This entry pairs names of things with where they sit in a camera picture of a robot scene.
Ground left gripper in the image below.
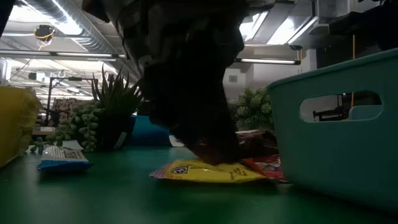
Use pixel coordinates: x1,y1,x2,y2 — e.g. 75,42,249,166
83,0,274,156

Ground red brown chocolate bar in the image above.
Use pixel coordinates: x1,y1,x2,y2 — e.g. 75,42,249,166
234,129,280,158

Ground succulent plant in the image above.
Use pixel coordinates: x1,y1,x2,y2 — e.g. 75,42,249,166
30,65,147,154

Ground white red candy wrapper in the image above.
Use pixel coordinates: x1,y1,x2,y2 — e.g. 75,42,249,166
169,134,184,147

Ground blue white candy bar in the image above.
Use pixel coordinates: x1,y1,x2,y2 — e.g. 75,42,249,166
37,145,95,174

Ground dark blue plastic tray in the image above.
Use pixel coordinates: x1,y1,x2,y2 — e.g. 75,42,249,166
132,114,172,146

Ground yellow Sour Patch pack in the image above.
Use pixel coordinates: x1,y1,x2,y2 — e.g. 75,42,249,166
149,158,270,184

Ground pale green pinecone plant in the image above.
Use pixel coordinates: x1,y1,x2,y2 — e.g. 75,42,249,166
234,87,276,131

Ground red Skittles pack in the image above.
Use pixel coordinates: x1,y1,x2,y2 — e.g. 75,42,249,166
242,154,289,183

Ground long ceiling light bar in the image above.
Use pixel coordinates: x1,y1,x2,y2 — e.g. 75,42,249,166
0,49,302,65

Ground green table mat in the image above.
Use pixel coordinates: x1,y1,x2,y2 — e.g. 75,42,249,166
0,146,398,224

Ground black metal stand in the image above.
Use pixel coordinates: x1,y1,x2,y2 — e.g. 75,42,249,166
45,76,100,125

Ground teal plastic basket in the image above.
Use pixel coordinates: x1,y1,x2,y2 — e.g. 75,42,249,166
267,48,398,215

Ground yellow plastic basket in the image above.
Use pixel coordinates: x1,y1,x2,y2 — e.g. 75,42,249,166
0,85,44,169

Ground round metal air duct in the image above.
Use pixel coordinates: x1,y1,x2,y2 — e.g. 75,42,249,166
23,0,137,85

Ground black ceiling device yellow cable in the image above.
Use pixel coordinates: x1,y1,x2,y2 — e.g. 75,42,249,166
33,24,56,41

